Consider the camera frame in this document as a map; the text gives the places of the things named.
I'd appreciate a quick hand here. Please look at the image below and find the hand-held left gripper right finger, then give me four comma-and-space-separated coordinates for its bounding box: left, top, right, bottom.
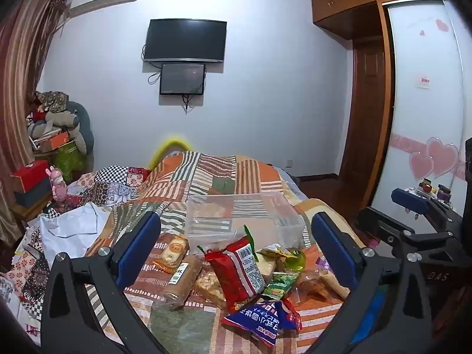
306, 212, 437, 354

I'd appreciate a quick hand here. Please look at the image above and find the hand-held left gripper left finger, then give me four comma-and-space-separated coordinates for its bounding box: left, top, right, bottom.
40, 210, 174, 354

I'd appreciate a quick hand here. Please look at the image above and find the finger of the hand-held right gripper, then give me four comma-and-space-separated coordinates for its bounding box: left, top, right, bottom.
391, 187, 464, 231
357, 206, 456, 264

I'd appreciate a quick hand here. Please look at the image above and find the green snack packet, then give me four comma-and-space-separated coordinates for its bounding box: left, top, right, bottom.
263, 271, 299, 300

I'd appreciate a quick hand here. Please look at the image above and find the clear pastry pack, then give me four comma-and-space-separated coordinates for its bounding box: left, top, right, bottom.
194, 269, 227, 308

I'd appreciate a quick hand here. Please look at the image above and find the clear plastic container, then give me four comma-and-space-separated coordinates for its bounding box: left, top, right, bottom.
185, 192, 307, 251

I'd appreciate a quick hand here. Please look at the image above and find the clear packet of brown snacks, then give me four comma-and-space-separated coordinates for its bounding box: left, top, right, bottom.
295, 265, 349, 305

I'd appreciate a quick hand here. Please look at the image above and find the orange cracker packet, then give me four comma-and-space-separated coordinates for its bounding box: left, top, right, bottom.
153, 235, 190, 274

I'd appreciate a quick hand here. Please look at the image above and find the white side table with bottles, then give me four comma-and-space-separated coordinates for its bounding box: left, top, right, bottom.
404, 179, 455, 214

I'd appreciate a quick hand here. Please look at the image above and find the green jelly cup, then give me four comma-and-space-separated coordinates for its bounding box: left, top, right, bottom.
284, 249, 307, 273

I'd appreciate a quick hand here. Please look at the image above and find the brown biscuit tube pack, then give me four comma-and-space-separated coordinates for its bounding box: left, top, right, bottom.
162, 256, 203, 308

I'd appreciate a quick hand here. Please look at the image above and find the yellow-green snack packet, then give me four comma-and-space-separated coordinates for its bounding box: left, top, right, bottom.
256, 244, 296, 259

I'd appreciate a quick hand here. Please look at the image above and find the white plastic bag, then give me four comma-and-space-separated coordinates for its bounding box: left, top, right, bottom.
40, 202, 115, 270

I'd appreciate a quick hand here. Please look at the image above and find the pale wafer packet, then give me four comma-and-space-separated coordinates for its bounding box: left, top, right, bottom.
256, 256, 277, 283

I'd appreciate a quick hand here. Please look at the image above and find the brown wooden door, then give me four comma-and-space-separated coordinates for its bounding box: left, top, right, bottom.
337, 37, 391, 207

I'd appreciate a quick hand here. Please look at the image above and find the striped patchwork blanket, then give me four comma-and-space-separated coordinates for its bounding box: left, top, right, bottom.
0, 151, 369, 354

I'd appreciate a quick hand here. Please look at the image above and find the red snack bag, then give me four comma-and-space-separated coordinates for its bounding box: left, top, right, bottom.
197, 225, 266, 312

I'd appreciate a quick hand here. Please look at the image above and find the pink toy figure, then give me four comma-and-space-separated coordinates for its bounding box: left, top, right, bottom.
45, 167, 67, 203

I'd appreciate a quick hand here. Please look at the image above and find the yellow hoop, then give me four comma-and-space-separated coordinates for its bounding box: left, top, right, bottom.
147, 137, 192, 170

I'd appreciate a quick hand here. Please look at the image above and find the blue snack bag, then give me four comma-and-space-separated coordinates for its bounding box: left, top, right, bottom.
221, 300, 303, 347

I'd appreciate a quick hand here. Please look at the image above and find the green gift bag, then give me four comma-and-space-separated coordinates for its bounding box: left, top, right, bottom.
52, 142, 93, 183

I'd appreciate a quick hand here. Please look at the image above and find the dark grey box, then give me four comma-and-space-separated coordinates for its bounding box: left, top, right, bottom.
15, 184, 54, 209

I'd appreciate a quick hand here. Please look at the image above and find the red box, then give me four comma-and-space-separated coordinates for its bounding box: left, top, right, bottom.
10, 160, 50, 193

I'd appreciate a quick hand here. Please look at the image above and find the orange box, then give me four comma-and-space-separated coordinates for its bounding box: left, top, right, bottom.
39, 131, 71, 153

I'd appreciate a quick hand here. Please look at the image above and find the pile of clothes and boxes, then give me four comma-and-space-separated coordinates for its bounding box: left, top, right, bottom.
26, 90, 94, 155

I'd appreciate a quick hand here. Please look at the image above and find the small black monitor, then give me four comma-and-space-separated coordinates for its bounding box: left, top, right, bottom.
159, 63, 206, 96

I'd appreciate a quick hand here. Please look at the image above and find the wooden overhead cabinet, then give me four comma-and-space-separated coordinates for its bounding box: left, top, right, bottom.
311, 0, 458, 39

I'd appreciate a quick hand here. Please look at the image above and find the brown striped curtain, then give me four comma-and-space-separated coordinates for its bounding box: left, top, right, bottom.
0, 0, 71, 237

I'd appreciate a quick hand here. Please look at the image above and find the black wall television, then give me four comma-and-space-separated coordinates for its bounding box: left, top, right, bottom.
142, 18, 227, 63

